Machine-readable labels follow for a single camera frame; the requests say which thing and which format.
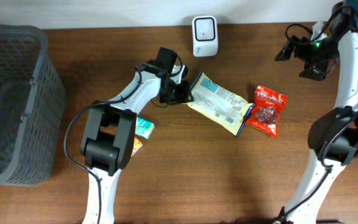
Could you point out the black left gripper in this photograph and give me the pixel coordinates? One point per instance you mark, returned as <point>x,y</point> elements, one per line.
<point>175,92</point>

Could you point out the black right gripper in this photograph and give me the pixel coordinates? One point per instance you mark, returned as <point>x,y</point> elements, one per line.
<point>299,54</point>

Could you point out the cream snack bag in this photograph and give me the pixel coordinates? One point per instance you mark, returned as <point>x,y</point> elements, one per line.
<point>220,105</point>

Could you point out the green tissue pack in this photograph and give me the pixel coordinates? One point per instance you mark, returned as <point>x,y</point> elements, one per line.
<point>144,128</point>

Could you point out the red candy bag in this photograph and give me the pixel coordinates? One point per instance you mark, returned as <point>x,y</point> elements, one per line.
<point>266,112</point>

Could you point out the orange tissue pack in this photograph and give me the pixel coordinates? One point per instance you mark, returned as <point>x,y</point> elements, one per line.
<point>137,145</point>

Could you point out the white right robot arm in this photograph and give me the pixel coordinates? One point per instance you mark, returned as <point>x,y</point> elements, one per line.
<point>332,139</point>

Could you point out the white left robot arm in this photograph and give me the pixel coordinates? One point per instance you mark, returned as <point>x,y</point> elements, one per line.
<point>110,127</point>

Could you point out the white barcode scanner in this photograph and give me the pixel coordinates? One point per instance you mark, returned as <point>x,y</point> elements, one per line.
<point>205,36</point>

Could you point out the grey plastic basket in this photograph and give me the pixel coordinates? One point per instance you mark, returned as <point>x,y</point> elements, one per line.
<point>32,102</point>

